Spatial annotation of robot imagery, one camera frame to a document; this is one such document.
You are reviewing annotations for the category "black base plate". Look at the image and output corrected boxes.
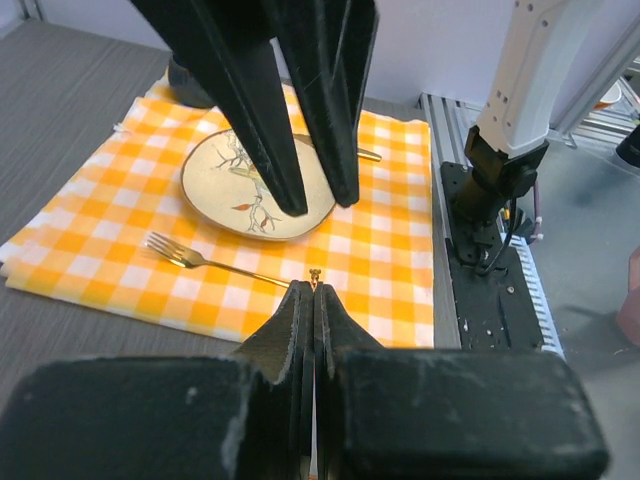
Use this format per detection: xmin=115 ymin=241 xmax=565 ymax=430
xmin=440 ymin=162 xmax=543 ymax=351

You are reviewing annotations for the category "gold fork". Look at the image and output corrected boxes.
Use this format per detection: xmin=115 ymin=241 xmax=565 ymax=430
xmin=145 ymin=232 xmax=289 ymax=288

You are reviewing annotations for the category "bird pattern plate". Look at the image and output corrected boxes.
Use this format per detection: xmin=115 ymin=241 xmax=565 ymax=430
xmin=181 ymin=129 xmax=336 ymax=241

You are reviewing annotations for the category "white cable duct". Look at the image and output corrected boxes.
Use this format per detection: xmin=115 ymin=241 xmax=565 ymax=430
xmin=511 ymin=236 xmax=566 ymax=360

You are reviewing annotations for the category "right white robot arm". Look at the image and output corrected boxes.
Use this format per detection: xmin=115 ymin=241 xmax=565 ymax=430
xmin=136 ymin=1 xmax=598 ymax=222

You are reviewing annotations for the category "yellow checkered cloth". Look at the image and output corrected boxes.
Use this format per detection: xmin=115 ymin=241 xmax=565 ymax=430
xmin=1 ymin=80 xmax=435 ymax=347

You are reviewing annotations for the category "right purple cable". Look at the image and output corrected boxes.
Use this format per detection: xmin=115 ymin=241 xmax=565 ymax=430
xmin=530 ymin=182 xmax=546 ymax=246

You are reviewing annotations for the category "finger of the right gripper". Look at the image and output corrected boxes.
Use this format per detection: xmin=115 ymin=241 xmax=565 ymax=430
xmin=262 ymin=1 xmax=379 ymax=206
xmin=133 ymin=0 xmax=306 ymax=216

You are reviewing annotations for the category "gold knife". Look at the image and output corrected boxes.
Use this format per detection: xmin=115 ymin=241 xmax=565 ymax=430
xmin=293 ymin=133 xmax=382 ymax=162

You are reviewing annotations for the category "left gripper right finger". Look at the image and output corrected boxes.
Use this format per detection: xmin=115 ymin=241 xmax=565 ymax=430
xmin=314 ymin=284 xmax=610 ymax=479

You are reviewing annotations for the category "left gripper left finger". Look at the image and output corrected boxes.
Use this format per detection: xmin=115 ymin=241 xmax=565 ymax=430
xmin=1 ymin=281 xmax=314 ymax=479

